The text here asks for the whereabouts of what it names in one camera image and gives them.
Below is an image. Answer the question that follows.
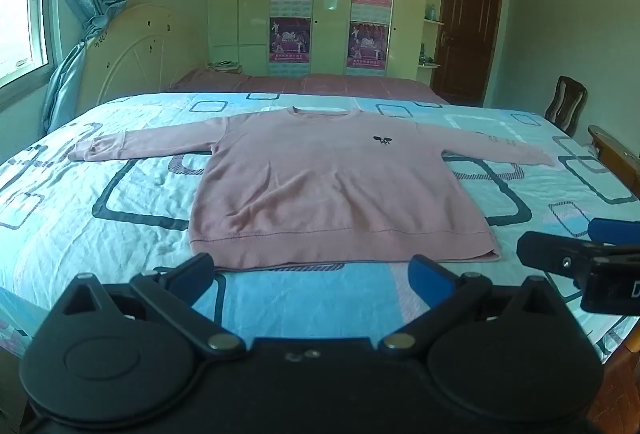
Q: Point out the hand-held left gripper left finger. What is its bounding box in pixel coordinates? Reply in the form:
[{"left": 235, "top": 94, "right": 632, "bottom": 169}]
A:
[{"left": 47, "top": 253, "right": 247, "bottom": 360}]

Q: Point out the cream round headboard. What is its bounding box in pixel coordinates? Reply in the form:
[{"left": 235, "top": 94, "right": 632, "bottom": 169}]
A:
[{"left": 80, "top": 4, "right": 207, "bottom": 105}]

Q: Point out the brown wooden door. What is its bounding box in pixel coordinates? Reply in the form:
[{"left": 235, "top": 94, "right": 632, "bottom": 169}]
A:
[{"left": 431, "top": 0, "right": 505, "bottom": 108}]

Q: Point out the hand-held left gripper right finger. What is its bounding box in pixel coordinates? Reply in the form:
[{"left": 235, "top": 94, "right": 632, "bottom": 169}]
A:
[{"left": 377, "top": 255, "right": 568, "bottom": 360}]

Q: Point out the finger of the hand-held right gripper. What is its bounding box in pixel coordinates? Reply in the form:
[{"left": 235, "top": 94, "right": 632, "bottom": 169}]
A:
[
  {"left": 587, "top": 217, "right": 640, "bottom": 249},
  {"left": 516, "top": 231, "right": 603, "bottom": 289}
]

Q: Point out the dark wooden chair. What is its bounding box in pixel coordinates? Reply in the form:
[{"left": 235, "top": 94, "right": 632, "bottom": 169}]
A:
[{"left": 544, "top": 75, "right": 588, "bottom": 137}]

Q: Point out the cream corner shelf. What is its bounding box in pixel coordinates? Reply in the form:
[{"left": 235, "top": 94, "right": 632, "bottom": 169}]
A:
[{"left": 417, "top": 0, "right": 449, "bottom": 71}]

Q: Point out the pink checked bedspread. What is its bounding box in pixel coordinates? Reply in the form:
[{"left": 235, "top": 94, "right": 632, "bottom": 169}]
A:
[{"left": 167, "top": 68, "right": 451, "bottom": 106}]

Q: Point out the wooden bed footboard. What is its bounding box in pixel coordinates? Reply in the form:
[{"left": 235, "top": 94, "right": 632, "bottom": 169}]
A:
[{"left": 587, "top": 125, "right": 640, "bottom": 201}]

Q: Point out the pink sweater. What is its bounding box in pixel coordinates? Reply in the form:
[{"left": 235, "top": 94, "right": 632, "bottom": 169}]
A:
[{"left": 67, "top": 106, "right": 558, "bottom": 272}]

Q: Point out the blue white patterned bed sheet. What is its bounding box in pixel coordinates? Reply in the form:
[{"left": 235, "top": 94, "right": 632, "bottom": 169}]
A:
[{"left": 0, "top": 91, "right": 640, "bottom": 360}]

